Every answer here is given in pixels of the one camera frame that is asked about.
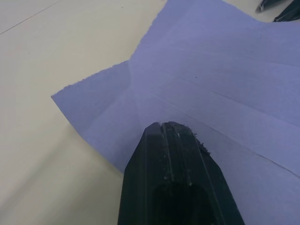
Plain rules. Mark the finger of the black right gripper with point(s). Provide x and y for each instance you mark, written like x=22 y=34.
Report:
x=263 y=5
x=289 y=14

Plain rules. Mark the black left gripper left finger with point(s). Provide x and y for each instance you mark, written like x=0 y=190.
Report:
x=143 y=175

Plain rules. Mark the purple paper sheet with creases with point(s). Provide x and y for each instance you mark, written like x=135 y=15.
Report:
x=211 y=58

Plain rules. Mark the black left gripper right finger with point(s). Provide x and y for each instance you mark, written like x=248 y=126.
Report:
x=201 y=178

